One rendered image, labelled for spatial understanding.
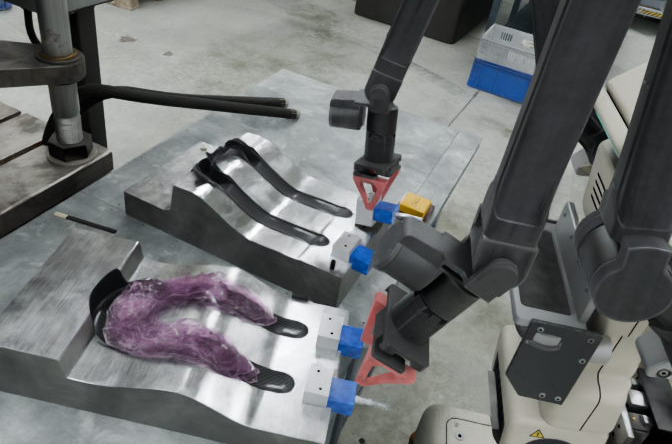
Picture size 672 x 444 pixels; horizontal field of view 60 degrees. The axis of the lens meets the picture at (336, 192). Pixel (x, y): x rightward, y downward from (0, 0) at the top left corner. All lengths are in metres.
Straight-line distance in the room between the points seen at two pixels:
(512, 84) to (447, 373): 2.50
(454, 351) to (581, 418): 1.19
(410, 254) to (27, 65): 0.98
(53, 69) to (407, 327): 0.96
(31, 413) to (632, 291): 0.82
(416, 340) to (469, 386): 1.42
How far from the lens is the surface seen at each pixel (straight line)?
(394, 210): 1.14
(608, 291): 0.65
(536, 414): 1.08
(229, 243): 1.15
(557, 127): 0.56
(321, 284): 1.08
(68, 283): 1.01
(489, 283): 0.63
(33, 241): 1.27
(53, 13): 1.36
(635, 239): 0.63
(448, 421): 1.68
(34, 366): 0.95
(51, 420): 0.99
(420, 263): 0.65
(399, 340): 0.71
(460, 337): 2.27
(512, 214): 0.60
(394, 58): 1.01
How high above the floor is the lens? 1.61
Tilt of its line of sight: 35 degrees down
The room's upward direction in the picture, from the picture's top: 10 degrees clockwise
